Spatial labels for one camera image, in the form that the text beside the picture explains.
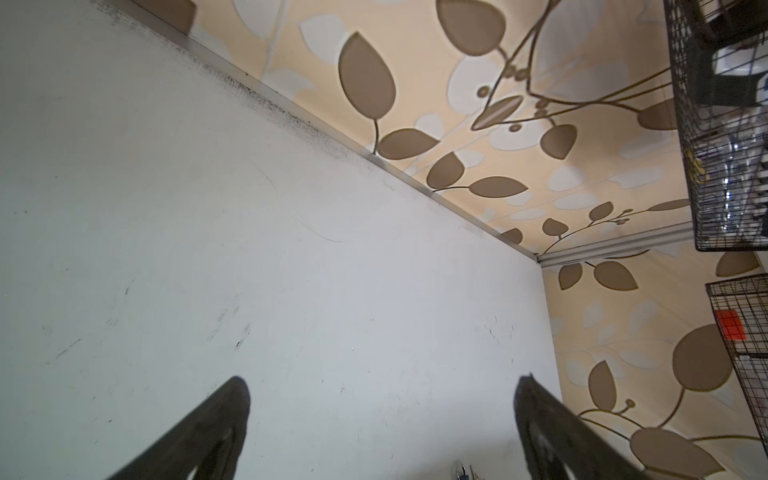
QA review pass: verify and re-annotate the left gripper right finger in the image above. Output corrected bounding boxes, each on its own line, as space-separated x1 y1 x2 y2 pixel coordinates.
514 375 646 480

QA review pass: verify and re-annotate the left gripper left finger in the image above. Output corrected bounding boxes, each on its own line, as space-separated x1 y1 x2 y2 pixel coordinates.
112 376 251 479

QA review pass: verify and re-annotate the blue padlock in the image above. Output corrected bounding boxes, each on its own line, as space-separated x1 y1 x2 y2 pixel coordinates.
454 463 480 480

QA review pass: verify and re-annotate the side wire basket black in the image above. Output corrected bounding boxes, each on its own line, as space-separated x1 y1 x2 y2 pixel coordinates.
706 274 767 444

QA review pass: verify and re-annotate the back wire basket black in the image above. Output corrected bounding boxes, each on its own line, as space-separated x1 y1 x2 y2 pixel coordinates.
664 1 767 252

